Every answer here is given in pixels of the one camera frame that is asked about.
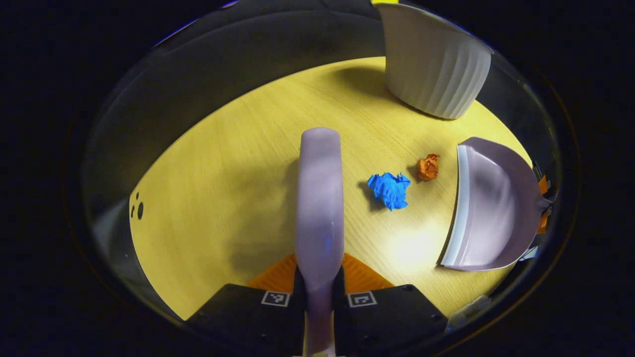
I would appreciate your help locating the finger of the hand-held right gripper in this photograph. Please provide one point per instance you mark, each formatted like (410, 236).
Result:
(543, 222)
(543, 186)

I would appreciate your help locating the white ribbed garbage bin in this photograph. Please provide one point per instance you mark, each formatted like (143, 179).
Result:
(436, 64)

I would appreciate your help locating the blue paper ball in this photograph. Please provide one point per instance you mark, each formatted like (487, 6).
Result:
(389, 189)

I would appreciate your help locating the orange paper ball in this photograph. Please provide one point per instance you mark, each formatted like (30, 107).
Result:
(428, 167)

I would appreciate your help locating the pink dustpan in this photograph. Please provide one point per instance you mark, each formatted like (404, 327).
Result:
(496, 208)

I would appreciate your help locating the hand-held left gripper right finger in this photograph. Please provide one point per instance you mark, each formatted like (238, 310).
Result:
(387, 322)

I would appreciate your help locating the wooden desktop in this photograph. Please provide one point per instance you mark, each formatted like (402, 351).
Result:
(238, 163)

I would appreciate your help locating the small pink broom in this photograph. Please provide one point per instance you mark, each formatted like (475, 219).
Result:
(320, 198)

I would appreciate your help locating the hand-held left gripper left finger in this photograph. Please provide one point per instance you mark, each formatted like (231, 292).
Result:
(248, 317)

